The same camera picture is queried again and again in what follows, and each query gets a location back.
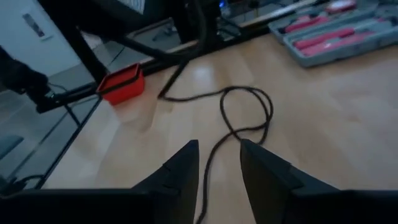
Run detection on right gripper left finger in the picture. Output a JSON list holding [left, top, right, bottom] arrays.
[[0, 139, 200, 224]]

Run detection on red-handled pliers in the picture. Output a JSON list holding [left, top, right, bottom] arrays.
[[283, 14, 331, 34]]

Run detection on red-rimmed black box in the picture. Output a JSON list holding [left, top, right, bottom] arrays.
[[95, 62, 146, 106]]

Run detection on red-handled hammer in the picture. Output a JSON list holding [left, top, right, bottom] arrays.
[[300, 30, 386, 57]]

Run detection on red-handled screwdriver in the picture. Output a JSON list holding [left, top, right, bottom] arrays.
[[294, 27, 356, 50]]

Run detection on red tape measure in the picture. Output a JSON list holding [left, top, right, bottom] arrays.
[[324, 0, 358, 14]]

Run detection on long black cord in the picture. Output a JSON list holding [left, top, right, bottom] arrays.
[[157, 58, 274, 224]]

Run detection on grey tool kit case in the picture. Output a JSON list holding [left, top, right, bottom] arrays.
[[267, 0, 398, 68]]

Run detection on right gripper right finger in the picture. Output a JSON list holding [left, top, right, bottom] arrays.
[[241, 139, 398, 224]]

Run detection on grey wall sign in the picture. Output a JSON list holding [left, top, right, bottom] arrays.
[[21, 12, 47, 40]]

